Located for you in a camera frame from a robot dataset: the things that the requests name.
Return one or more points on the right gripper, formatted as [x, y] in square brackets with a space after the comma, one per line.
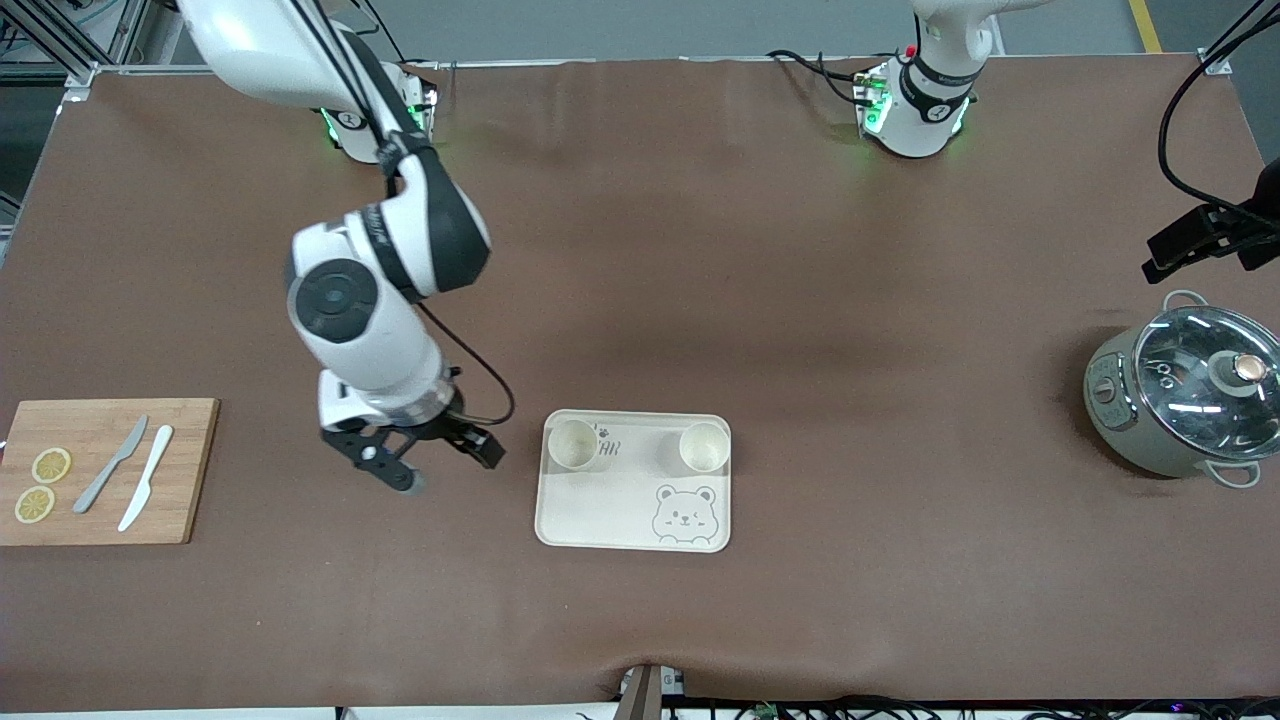
[441, 428]

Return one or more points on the white plastic cup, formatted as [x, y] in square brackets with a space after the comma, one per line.
[703, 447]
[573, 445]

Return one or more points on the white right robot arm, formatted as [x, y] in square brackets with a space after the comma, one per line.
[340, 300]

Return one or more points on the cream tray with bear print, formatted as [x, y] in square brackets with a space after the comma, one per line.
[620, 510]

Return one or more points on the glass pot lid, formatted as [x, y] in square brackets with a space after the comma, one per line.
[1190, 400]

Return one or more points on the sage green electric pot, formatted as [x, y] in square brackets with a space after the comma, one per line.
[1110, 420]

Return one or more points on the bamboo cutting board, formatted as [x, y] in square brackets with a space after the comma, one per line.
[190, 470]

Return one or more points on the white plastic knife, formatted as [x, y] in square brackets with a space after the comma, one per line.
[148, 480]

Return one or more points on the grey plastic knife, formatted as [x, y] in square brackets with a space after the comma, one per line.
[110, 465]

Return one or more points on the lemon slice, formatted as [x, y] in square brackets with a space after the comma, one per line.
[52, 465]
[35, 505]

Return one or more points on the brown table cover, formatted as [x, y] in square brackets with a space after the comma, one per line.
[800, 250]

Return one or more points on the aluminium frame profile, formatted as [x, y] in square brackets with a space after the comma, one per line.
[1215, 62]
[80, 60]

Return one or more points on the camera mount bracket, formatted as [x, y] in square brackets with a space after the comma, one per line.
[645, 690]

